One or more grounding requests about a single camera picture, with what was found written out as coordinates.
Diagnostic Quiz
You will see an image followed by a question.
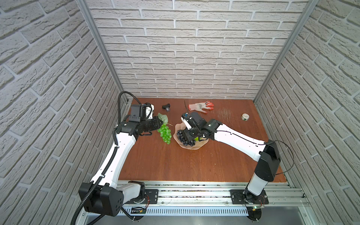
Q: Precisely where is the green grape bunch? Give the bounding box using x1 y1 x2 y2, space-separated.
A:
157 113 172 144

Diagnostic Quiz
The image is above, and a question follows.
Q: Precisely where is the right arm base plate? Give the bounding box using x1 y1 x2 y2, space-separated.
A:
230 189 269 205

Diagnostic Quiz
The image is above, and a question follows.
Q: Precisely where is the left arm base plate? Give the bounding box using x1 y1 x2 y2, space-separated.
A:
126 189 159 205

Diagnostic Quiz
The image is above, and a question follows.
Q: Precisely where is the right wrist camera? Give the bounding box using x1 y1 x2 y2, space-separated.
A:
181 113 192 130

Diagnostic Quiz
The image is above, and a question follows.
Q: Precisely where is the pink wavy fruit bowl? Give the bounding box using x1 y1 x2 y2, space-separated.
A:
173 123 208 150

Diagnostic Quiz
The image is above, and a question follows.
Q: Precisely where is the left black corrugated cable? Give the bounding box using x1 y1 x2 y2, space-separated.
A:
70 91 143 225

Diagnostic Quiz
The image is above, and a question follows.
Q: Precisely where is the white tape roll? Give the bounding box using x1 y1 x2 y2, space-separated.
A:
241 113 249 121

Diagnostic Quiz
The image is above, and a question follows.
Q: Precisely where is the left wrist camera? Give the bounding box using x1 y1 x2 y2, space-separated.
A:
145 103 154 120

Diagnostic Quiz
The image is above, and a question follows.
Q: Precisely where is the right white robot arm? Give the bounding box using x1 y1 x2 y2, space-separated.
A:
181 112 281 197

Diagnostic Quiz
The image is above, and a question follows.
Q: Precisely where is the red white work glove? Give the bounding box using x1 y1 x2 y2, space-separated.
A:
188 101 214 114

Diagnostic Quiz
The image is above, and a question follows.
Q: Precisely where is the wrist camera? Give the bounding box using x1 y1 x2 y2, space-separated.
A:
145 103 154 120
181 113 192 130

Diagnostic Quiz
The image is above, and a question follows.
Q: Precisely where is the small black relay component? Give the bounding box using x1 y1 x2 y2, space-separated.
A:
162 104 170 112

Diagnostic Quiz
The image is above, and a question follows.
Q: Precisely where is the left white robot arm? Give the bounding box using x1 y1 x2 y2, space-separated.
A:
76 103 163 216

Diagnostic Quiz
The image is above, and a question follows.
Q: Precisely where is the dark purple grape bunch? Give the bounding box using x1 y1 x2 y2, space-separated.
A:
177 130 196 146

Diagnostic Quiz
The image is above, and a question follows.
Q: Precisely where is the aluminium rail frame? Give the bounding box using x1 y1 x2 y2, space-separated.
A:
72 181 318 225

